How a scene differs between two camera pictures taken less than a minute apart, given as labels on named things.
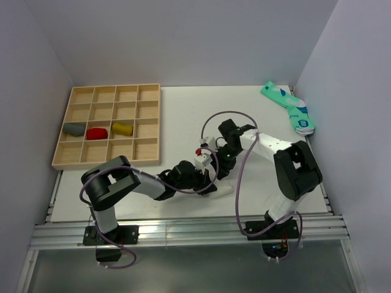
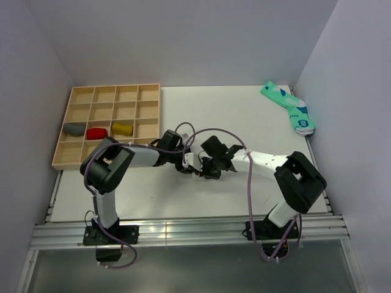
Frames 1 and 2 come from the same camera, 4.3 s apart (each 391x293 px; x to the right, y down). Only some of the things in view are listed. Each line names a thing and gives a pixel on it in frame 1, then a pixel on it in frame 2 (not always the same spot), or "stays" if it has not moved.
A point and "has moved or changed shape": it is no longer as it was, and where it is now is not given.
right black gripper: x=221 y=167 stays
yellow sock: x=123 y=129 stays
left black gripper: x=204 y=178 → x=181 y=169
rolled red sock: x=96 y=133 stays
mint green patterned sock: x=297 y=108 stays
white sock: x=223 y=188 has moved or changed shape
